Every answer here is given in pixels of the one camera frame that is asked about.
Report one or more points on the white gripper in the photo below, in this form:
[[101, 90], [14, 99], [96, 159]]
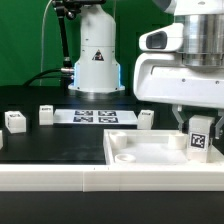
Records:
[[161, 75]]

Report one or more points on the white square table top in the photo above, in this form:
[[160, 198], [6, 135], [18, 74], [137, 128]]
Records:
[[150, 148]]

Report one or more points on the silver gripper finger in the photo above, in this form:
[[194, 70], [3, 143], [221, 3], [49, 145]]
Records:
[[219, 123]]

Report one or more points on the white sheet with AprilTags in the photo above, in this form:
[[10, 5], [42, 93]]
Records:
[[101, 117]]

